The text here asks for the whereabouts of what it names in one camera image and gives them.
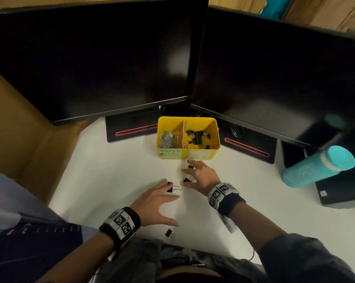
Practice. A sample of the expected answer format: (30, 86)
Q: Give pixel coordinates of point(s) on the yellow divided storage box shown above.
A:
(212, 144)

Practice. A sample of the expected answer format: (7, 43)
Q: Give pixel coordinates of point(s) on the purple patterned garment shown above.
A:
(24, 238)

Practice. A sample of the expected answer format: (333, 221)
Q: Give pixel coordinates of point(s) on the dark grey jacket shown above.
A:
(298, 262)

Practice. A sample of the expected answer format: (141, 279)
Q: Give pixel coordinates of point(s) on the teal water bottle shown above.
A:
(310, 170)

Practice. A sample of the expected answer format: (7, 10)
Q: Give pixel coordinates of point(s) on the large black monitor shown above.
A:
(92, 55)

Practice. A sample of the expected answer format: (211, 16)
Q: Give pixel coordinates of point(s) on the pile of coloured paper clips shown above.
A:
(168, 138)

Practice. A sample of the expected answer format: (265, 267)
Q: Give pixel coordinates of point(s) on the person's right thumb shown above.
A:
(190, 186)

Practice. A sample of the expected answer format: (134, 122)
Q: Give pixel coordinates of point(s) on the person's right forearm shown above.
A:
(254, 226)

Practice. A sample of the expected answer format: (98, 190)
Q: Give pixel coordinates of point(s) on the black red-striped monitor base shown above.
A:
(127, 129)
(248, 148)

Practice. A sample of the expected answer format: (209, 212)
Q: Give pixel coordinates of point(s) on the black wristband with marker tags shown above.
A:
(121, 225)
(224, 195)

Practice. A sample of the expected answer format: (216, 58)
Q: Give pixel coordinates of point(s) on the pile of black binder clips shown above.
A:
(197, 137)

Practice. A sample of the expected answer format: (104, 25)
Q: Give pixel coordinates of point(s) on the person's left hand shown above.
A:
(149, 206)

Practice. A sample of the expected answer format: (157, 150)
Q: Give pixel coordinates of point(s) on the person's right hand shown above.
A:
(205, 178)

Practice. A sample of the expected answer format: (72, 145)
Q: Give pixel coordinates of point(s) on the black desktop box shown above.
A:
(342, 188)

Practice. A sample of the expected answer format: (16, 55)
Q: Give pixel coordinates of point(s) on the teal cloth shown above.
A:
(276, 7)

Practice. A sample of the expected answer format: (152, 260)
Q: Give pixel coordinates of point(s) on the person's left thumb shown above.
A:
(168, 221)

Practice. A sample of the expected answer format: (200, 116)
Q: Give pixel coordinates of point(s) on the brown wooden partition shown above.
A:
(24, 138)

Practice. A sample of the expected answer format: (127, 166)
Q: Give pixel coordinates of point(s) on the person's left forearm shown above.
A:
(83, 259)

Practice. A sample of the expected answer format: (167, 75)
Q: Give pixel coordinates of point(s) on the black monitor with thin bezel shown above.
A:
(277, 70)

